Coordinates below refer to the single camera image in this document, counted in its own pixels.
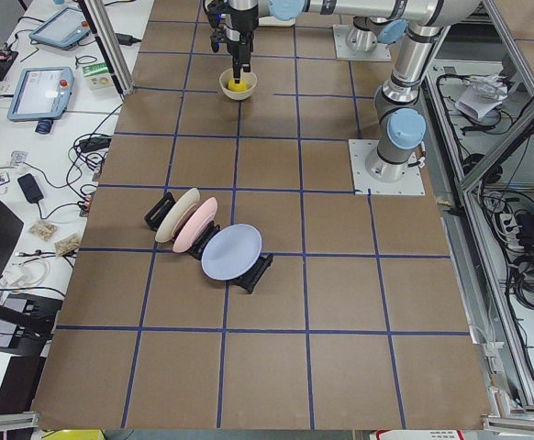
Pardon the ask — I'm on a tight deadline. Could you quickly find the far blue teach pendant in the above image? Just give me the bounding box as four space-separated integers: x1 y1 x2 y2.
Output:
29 7 90 50

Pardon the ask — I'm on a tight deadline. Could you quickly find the near blue teach pendant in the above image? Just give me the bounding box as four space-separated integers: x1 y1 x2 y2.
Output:
7 67 74 122

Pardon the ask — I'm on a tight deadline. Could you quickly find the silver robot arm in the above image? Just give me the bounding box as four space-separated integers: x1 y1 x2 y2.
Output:
204 0 441 83
366 1 478 183

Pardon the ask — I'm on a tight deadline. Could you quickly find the light blue plate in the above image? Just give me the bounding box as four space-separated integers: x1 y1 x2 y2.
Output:
201 224 262 281

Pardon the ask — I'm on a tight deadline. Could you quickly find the white ceramic bowl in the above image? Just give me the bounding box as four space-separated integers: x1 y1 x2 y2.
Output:
218 69 258 101

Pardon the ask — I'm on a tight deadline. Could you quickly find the blue teach pendant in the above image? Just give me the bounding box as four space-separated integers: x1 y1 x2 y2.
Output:
7 67 74 122
29 7 90 50

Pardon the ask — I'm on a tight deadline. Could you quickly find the black power adapter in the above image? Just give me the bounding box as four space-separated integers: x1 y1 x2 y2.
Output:
17 173 44 204

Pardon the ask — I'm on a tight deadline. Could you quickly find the green white small box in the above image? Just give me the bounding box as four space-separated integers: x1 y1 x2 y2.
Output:
82 62 114 90

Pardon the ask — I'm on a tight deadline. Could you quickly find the pink plate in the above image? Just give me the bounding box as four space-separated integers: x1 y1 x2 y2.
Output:
172 197 217 253

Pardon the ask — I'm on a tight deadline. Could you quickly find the black dish rack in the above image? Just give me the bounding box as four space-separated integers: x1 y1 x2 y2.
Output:
144 192 273 293

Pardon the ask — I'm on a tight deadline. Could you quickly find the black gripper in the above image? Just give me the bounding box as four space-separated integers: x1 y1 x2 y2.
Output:
210 27 253 82

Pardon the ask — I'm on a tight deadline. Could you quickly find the black monitor stand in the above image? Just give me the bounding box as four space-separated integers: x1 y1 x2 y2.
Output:
0 201 62 357

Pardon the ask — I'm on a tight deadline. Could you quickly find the aluminium frame post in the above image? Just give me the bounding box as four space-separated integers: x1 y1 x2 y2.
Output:
78 0 134 97

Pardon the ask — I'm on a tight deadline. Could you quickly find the yellow lemon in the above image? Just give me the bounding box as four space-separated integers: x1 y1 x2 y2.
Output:
227 78 249 93

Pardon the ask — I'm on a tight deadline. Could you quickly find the cream plate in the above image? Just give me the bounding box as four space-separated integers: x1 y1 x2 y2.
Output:
155 188 200 243

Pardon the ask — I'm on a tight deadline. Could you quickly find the crumpled white paper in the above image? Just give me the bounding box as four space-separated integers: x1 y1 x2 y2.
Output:
455 74 508 120

